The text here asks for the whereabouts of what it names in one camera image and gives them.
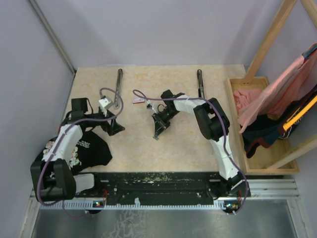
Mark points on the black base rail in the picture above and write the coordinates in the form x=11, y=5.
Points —
x=165, y=188

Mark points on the red staple box sleeve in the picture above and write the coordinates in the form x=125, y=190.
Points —
x=138, y=100

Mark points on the wooden rack frame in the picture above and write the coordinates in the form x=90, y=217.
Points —
x=273, y=31

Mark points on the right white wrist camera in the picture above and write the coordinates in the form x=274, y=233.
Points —
x=150, y=105

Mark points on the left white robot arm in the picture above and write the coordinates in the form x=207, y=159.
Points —
x=57, y=170

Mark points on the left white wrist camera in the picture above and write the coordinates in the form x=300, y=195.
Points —
x=104, y=104

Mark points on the dark navy garment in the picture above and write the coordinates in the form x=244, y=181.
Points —
x=265, y=131

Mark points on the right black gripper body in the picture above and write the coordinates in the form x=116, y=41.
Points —
x=166, y=116

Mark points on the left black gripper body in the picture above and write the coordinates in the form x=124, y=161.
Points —
x=105, y=125

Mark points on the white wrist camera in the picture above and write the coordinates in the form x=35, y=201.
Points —
x=150, y=105
x=104, y=104

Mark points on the wooden tray box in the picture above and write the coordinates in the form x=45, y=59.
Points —
x=259, y=163

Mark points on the black silver stapler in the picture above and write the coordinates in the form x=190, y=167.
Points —
x=118, y=89
x=200, y=83

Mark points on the pink cloth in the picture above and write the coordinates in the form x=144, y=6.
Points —
x=277, y=96

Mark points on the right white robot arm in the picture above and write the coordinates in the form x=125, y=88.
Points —
x=213, y=125

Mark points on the black floral t-shirt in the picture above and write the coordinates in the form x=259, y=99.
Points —
x=90, y=151

